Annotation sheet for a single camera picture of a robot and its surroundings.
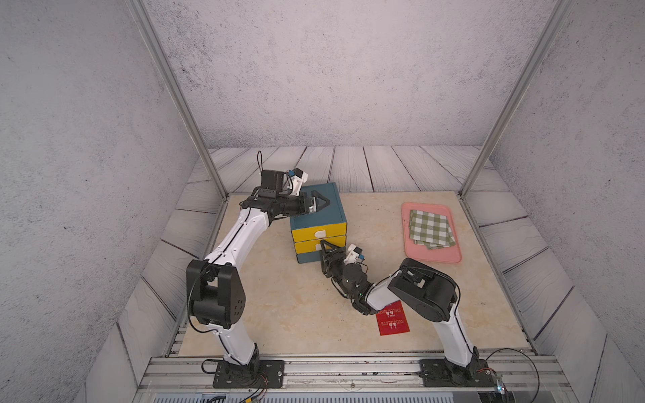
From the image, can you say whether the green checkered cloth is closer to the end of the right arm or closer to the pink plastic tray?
the pink plastic tray

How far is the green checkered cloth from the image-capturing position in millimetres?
1036

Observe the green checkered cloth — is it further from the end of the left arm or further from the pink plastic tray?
the end of the left arm

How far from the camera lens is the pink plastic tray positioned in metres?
1.01

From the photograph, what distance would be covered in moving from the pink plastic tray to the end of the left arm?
1.46 ft

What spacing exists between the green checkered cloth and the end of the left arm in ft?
1.56

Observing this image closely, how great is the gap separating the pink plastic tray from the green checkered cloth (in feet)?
0.04

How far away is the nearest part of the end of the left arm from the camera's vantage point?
2.11 feet
